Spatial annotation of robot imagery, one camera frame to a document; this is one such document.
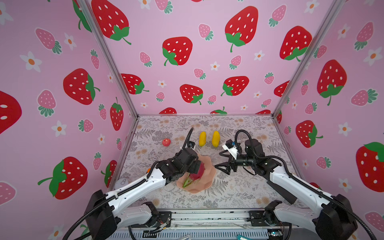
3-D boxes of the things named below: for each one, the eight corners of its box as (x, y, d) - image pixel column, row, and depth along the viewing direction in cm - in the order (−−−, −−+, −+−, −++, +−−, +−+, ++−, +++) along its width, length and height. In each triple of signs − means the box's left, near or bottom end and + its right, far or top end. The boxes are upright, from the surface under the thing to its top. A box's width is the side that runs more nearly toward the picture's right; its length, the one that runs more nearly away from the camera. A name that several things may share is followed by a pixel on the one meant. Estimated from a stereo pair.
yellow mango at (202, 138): (198, 146, 104) (198, 143, 102) (198, 134, 111) (198, 131, 109) (206, 146, 104) (206, 143, 102) (206, 134, 111) (206, 131, 109)
